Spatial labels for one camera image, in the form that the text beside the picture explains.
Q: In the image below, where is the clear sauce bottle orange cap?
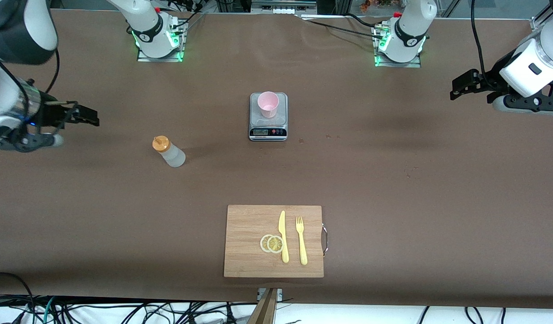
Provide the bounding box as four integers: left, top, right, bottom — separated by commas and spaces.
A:
152, 135, 186, 168

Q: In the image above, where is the pink plastic cup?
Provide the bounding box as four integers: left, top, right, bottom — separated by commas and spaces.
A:
257, 91, 280, 119

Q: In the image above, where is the brown table cover sheet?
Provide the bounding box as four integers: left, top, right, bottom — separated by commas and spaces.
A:
0, 8, 553, 309

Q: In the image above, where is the silver digital kitchen scale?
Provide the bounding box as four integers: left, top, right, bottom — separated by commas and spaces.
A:
249, 92, 288, 142

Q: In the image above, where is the bamboo cutting board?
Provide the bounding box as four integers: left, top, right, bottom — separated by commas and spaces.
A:
224, 205, 324, 278

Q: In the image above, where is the white power strip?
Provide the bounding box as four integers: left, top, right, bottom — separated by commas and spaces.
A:
252, 0, 318, 15

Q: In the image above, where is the yellow plastic fork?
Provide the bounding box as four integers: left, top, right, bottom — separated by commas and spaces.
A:
295, 216, 308, 266

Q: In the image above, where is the yellow plastic knife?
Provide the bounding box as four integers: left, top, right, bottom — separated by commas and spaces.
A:
278, 210, 290, 264

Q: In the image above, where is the wooden beam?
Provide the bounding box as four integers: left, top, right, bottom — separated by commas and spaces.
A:
247, 288, 279, 324

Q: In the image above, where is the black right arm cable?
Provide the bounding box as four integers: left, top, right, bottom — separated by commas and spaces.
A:
46, 49, 61, 96

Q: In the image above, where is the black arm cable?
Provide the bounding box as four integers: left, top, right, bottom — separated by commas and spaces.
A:
470, 0, 486, 76
46, 49, 61, 96

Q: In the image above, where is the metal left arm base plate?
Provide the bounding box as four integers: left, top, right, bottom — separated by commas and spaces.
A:
374, 25, 422, 68

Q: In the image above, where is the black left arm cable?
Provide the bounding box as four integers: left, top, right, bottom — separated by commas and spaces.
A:
470, 0, 486, 76

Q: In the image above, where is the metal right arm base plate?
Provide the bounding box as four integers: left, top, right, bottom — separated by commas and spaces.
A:
137, 20, 185, 63

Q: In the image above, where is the long black table cable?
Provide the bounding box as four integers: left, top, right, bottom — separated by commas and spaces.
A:
299, 17, 379, 39

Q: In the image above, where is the black looped floor cable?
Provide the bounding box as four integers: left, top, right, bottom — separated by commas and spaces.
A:
0, 271, 35, 312

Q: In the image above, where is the teal floor cable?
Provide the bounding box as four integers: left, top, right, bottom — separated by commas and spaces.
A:
42, 296, 57, 324

